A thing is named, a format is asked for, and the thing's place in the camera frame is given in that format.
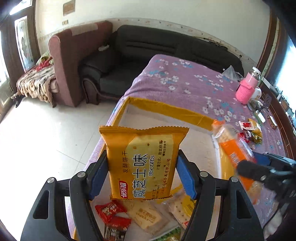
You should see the green pea snack pack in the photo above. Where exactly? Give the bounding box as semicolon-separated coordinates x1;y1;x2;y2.
251;132;262;145

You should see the yellow cheese sandwich cracker pack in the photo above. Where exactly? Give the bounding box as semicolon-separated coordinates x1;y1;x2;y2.
249;118;262;138

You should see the orange chicken cracker pack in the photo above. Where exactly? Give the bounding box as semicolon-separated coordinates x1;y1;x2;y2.
212;120;262;204

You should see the red dark candy pack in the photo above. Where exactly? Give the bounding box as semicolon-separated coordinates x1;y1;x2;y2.
95;200;127;224

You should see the orange cheese biscuit pack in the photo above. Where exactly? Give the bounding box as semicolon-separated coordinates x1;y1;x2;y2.
99;126;189;200

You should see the salted egg yolk cracker pack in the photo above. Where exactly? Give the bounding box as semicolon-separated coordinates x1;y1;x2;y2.
169;192;196;229

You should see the green yellow pea pack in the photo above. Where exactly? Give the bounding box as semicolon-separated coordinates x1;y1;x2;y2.
151;226;181;241

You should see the brown wrapped snack bar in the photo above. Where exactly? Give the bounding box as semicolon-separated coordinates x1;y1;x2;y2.
267;115;278;130

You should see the red golden crown snack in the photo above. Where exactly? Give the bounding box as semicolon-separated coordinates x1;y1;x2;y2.
239;130;252;143

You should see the red white sachet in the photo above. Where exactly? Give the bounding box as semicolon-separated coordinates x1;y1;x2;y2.
239;121;253;131

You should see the round biscuit green pack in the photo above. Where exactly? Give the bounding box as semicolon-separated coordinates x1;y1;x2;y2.
254;111;266;123

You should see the bag of dark seeds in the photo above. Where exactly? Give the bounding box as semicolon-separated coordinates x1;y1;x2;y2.
247;99;263;112

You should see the small red dark candy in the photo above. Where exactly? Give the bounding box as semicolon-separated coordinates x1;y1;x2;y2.
104;216;132;241

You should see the white lidded cup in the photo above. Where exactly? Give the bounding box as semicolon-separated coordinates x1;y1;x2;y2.
250;86;262;99

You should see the pink thermos with knit sleeve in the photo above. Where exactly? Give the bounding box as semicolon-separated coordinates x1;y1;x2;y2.
235;67;261;105

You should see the yellow cardboard box tray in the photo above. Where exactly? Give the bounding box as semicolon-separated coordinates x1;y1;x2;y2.
90;97;234;240

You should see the clear cracker pack in tray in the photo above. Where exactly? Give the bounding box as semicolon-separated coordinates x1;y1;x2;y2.
123;200;169;235

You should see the purple floral tablecloth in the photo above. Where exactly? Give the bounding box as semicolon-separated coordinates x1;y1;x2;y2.
107;54;285;226

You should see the black sofa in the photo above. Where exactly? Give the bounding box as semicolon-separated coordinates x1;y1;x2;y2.
78;25;244;104

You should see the maroon armchair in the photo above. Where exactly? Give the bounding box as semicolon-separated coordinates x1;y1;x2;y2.
16;21;113;108

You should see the small wall plaque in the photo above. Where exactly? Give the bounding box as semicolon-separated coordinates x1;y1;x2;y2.
63;0;75;16

